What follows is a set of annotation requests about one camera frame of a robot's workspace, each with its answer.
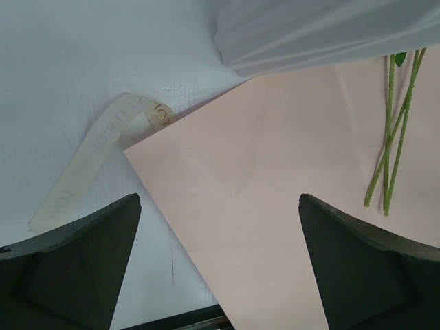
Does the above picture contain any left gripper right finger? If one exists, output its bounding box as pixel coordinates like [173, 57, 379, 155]
[298, 194, 439, 329]

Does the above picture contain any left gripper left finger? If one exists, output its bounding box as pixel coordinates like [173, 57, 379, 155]
[1, 194, 141, 329]

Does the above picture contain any pink wrapping paper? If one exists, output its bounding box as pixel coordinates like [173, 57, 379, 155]
[125, 47, 439, 329]

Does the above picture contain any cream printed ribbon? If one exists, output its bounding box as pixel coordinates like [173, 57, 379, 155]
[29, 93, 175, 235]

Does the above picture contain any white ribbed ceramic vase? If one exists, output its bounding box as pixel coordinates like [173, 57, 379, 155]
[213, 0, 439, 78]

